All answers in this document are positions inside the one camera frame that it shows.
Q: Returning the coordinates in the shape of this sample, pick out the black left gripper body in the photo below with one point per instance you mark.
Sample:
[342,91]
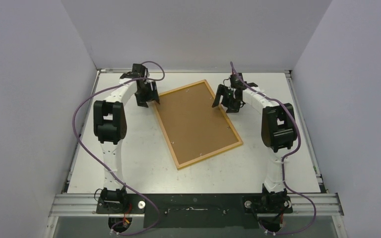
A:
[147,90]

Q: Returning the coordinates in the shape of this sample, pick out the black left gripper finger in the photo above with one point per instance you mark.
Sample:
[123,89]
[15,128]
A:
[154,93]
[142,103]

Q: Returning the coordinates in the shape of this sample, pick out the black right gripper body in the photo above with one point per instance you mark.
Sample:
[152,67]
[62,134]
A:
[227,97]

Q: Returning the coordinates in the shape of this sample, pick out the yellow wooden picture frame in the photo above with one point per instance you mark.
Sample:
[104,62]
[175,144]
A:
[184,161]

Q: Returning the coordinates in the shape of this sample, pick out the brown cardboard backing board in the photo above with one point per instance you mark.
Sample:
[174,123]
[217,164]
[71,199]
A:
[193,124]

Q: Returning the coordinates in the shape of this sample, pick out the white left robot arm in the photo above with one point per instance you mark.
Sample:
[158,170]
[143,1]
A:
[110,128]

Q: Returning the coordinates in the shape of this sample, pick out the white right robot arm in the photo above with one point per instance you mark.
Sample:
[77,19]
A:
[278,129]

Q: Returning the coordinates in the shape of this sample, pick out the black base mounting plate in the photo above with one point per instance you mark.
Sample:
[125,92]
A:
[209,210]

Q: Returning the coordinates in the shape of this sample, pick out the aluminium rail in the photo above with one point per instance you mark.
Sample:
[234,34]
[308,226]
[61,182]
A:
[85,205]

